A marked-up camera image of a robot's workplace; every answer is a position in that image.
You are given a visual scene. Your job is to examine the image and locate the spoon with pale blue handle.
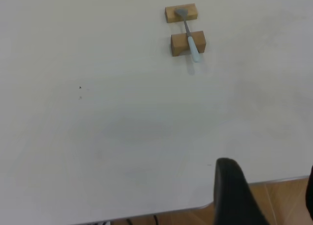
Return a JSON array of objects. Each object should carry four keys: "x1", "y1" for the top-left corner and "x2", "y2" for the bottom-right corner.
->
[{"x1": 174, "y1": 8, "x2": 202, "y2": 63}]

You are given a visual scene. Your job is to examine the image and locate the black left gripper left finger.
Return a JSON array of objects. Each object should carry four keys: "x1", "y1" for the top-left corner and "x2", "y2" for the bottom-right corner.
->
[{"x1": 213, "y1": 157, "x2": 271, "y2": 225}]

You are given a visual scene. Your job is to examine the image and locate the arched wooden block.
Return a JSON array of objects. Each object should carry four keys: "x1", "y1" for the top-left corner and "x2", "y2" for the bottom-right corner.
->
[{"x1": 170, "y1": 30, "x2": 206, "y2": 57}]

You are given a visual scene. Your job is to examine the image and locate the rectangular wooden block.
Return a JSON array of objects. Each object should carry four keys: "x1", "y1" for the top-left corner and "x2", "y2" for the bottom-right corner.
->
[{"x1": 164, "y1": 3, "x2": 198, "y2": 24}]

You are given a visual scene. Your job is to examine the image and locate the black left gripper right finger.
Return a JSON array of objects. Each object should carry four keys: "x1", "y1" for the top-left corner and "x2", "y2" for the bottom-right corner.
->
[{"x1": 305, "y1": 165, "x2": 313, "y2": 222}]

